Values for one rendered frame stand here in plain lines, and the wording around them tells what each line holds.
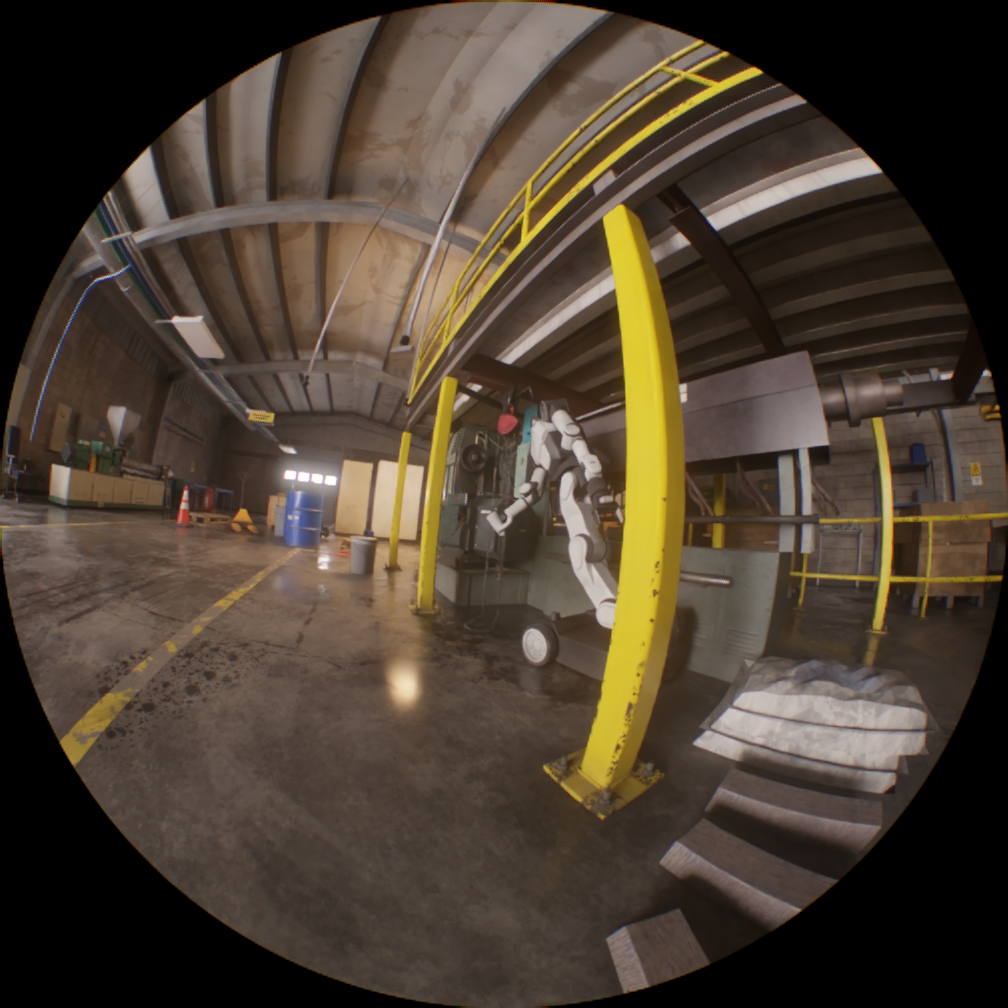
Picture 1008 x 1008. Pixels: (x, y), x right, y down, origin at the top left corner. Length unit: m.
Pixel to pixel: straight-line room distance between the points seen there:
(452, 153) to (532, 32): 2.29
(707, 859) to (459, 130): 5.81
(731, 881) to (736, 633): 1.09
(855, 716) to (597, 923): 0.73
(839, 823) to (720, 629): 1.05
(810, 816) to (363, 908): 0.80
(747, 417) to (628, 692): 1.31
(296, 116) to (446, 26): 2.22
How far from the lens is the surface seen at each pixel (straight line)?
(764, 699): 0.98
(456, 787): 0.82
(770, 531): 4.20
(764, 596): 1.44
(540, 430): 1.72
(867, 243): 1.86
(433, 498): 2.08
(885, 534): 2.95
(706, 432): 1.67
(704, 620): 1.54
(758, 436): 1.57
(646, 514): 0.61
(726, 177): 1.65
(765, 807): 0.83
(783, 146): 1.69
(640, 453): 0.64
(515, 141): 5.10
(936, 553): 4.50
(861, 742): 1.05
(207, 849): 0.78
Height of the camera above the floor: 0.62
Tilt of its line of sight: 5 degrees up
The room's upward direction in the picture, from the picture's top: 5 degrees clockwise
